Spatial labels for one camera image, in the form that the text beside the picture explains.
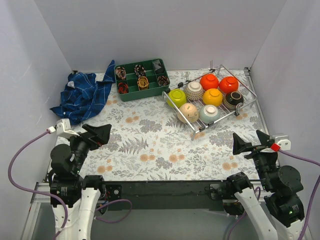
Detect pale green ribbed bowl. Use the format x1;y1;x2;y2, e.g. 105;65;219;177
199;105;221;124

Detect beige bowl with drawing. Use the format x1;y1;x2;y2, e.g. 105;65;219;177
177;103;199;123

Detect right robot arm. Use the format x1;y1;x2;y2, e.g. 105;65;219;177
226;130;307;240

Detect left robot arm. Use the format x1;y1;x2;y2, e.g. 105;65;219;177
49;124;112;240

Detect metal dish rack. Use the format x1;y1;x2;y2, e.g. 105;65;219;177
162;64;258;140

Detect blue plaid cloth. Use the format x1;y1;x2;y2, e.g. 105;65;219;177
50;60;116;126

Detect floral table mat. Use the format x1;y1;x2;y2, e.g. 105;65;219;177
74;82;267;181

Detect black brown bowl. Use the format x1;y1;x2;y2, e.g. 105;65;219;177
222;91;244;111

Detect red black ties bottom left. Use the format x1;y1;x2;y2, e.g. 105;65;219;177
118;82;129;94

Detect yellow bowl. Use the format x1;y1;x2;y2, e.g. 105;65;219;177
202;88;224;107

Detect green compartment tray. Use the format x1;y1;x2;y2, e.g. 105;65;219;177
114;58;170;102

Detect orange bowl rear right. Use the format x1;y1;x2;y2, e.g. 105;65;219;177
219;76;239;94

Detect orange bowl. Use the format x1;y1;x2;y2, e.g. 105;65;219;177
199;73;219;91
219;76;239;94

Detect yellow ties bottom middle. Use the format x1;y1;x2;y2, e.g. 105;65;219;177
137;76;149;91

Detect brown patterned white bowl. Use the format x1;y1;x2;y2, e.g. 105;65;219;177
184;81;204;101

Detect orange bowl rear left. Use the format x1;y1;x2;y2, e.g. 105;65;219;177
199;73;219;91

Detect lime green bowl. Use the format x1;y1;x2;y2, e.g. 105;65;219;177
166;89;187;108

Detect brown ties bottom right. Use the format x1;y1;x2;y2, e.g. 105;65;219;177
157;75;170;87

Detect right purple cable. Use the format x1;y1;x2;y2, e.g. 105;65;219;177
227;143;320;240

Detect purple cable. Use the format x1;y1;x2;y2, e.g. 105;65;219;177
7;126;133;232
227;143;320;240

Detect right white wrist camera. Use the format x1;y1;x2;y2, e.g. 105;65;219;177
263;134;292;153

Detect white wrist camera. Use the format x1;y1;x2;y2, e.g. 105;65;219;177
263;134;292;153
56;118;80;139

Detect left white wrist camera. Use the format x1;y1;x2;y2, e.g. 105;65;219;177
56;118;80;139

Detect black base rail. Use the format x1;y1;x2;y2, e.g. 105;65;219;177
104;180;244;216

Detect hair ties top left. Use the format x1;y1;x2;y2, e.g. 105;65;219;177
115;65;127;79

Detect hair ties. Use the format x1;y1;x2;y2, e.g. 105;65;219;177
134;64;147;77
115;65;127;79

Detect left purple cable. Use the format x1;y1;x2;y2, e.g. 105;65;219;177
7;126;133;232

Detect hair ties top middle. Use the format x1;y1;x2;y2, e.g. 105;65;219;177
134;64;147;77

